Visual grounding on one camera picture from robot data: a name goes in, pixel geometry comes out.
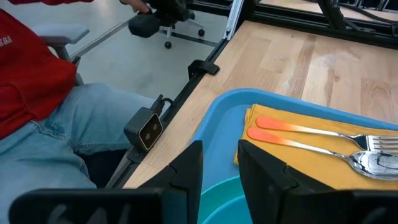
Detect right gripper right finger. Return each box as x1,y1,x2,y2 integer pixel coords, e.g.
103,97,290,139
238,139,335,224

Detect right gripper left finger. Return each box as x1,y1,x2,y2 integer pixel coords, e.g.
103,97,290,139
139,140,205,224

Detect teal plate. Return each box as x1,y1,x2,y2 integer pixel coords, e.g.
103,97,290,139
198,175,249,224

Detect orange-handled metal spoon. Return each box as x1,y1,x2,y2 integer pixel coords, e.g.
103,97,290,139
247,126,398,181

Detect yellow cloth napkin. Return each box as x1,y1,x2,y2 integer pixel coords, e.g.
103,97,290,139
233,103,398,191

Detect orange-handled metal fork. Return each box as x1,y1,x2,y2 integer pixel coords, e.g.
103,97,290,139
255,115,398,153

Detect blue plastic tray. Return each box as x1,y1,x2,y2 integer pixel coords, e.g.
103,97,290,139
190,88,398,195

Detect silver aluminium extrusion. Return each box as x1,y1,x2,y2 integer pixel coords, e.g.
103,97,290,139
223,0,245,41

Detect black office chair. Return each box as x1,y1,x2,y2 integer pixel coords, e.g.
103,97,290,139
128,0,206,50

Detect person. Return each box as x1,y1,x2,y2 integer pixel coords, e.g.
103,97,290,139
0,0,156,224

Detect person's hand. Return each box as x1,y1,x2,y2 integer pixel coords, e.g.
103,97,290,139
119,0,150,14

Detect grey chair armrest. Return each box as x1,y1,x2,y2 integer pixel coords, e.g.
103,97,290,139
30,23,91,85

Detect black table-level camera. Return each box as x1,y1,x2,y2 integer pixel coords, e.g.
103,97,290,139
123,95,174,152

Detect black aluminium table frame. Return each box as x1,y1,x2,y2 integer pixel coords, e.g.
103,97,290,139
105,0,398,189

